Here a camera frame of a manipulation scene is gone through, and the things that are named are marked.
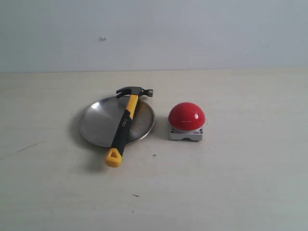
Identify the red dome push button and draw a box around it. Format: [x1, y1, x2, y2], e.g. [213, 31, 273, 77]
[168, 102, 206, 141]

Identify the yellow black claw hammer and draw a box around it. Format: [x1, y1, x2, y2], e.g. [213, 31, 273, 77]
[105, 87, 154, 167]

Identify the round steel plate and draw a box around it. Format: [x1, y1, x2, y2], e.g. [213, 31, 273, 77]
[79, 96, 155, 148]

